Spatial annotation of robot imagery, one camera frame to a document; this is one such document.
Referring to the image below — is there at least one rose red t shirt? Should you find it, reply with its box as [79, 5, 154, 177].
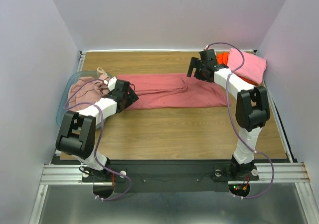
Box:
[117, 73, 227, 110]

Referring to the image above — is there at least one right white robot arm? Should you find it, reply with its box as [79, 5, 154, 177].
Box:
[186, 49, 270, 179]

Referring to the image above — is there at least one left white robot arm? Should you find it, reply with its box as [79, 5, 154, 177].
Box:
[55, 77, 139, 181]

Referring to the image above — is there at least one folded orange t shirt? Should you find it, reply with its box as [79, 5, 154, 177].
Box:
[217, 51, 258, 86]

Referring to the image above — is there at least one beige t shirt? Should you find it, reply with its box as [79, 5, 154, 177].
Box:
[97, 67, 108, 77]

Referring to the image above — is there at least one dusty pink t shirt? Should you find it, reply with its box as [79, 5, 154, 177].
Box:
[67, 77, 109, 112]

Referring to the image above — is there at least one folded pink t shirt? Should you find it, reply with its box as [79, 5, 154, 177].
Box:
[227, 48, 267, 85]

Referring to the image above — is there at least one clear blue plastic bin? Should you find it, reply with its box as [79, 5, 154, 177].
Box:
[56, 70, 112, 126]

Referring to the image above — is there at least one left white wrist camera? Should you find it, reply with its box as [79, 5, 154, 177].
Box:
[103, 77, 117, 91]

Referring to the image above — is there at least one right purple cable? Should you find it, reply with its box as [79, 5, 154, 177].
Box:
[205, 42, 275, 200]

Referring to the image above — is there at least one purple cable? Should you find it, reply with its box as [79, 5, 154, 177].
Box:
[63, 79, 133, 202]
[205, 42, 275, 200]

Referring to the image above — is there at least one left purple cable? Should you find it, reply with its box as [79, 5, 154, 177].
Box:
[63, 79, 133, 202]

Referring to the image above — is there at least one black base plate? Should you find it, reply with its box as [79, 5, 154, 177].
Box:
[82, 160, 252, 194]

